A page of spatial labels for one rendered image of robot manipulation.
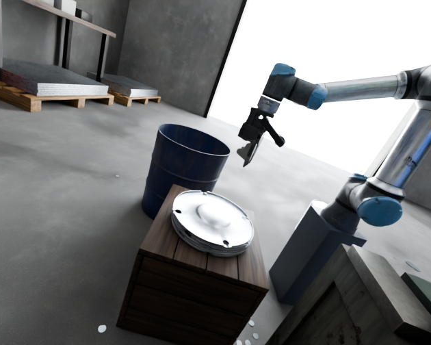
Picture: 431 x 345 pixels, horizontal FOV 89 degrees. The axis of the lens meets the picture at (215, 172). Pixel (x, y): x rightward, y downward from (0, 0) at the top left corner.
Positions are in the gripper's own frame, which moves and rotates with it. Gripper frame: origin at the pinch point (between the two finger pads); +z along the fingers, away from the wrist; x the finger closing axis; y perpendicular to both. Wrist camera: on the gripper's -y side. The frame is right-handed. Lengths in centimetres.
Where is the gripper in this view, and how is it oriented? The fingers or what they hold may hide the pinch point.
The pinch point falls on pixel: (247, 163)
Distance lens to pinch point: 84.5
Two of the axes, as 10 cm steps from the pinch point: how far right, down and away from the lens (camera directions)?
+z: -3.5, 8.6, 3.7
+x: -3.8, 2.3, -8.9
